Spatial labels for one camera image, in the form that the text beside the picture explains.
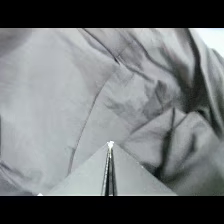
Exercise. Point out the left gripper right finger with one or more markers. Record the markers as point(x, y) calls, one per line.
point(136, 180)

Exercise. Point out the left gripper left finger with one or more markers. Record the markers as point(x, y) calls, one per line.
point(88, 178)

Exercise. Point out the black garment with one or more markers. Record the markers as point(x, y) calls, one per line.
point(66, 93)

